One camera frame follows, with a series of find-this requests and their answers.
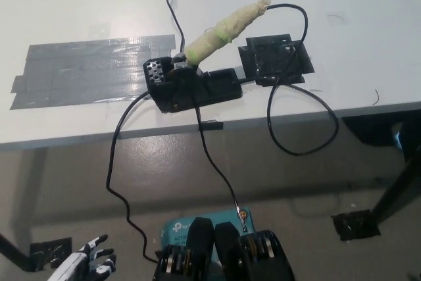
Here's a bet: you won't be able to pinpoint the soldering iron with tape-wrapped handle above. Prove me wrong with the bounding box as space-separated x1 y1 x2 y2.
182 0 272 64

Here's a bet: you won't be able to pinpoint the black soldering iron cord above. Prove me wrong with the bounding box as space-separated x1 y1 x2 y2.
241 3 340 156

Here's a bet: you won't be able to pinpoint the black robot torso blocks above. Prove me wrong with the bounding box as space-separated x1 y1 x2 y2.
152 217 295 281

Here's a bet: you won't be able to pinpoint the black square taped tray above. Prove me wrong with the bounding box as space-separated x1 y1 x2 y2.
237 33 315 86

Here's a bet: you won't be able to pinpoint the long black power cable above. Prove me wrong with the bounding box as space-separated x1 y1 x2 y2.
105 91 161 265

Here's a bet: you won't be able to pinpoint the black table leg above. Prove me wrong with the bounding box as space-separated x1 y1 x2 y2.
370 149 421 229
0 230 34 274

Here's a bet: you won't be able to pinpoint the thin black cable white tip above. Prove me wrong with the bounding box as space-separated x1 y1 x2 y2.
165 0 186 53

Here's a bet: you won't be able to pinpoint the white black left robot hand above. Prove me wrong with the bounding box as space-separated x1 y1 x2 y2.
48 234 117 281

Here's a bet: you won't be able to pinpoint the small black tape strip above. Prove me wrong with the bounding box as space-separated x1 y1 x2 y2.
200 121 224 132

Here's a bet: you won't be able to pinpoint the black soldering iron stand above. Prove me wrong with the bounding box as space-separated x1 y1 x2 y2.
143 52 245 114

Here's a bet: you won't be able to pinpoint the black cable with metal plug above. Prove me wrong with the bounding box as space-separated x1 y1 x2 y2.
193 105 250 233

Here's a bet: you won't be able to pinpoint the grey duct tape patch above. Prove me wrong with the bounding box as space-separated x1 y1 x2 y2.
9 34 176 111

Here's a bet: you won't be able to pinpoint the black floor tape patch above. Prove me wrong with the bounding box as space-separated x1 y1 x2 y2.
29 238 73 270
330 209 383 243

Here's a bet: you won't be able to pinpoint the teal tp-link router box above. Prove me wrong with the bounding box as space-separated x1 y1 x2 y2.
160 207 256 249

